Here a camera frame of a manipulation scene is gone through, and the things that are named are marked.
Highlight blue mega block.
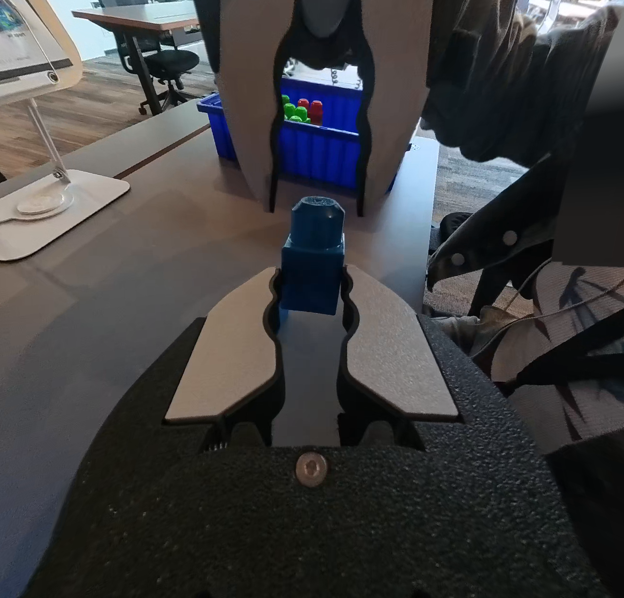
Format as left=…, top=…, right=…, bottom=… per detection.
left=280, top=195, right=347, bottom=315

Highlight pile of mega blocks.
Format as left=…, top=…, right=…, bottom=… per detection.
left=280, top=95, right=325, bottom=126

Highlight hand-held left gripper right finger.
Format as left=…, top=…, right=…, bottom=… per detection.
left=336, top=264, right=460, bottom=422

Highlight person's dark trousers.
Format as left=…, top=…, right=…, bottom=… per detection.
left=543, top=437, right=624, bottom=589

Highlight blue plastic bin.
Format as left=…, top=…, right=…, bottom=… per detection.
left=197, top=72, right=408, bottom=192

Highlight person's right forearm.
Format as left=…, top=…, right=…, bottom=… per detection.
left=422, top=0, right=624, bottom=165

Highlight printed instruction sheet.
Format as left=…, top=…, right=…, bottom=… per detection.
left=0, top=0, right=74, bottom=84

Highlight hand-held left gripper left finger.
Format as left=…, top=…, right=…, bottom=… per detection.
left=163, top=267, right=286, bottom=424

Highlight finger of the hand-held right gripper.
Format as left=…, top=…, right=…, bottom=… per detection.
left=217, top=0, right=299, bottom=214
left=356, top=0, right=437, bottom=217

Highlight thin white cable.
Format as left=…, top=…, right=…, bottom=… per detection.
left=470, top=259, right=624, bottom=355

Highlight black mesh office chair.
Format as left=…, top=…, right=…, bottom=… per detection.
left=428, top=212, right=488, bottom=258

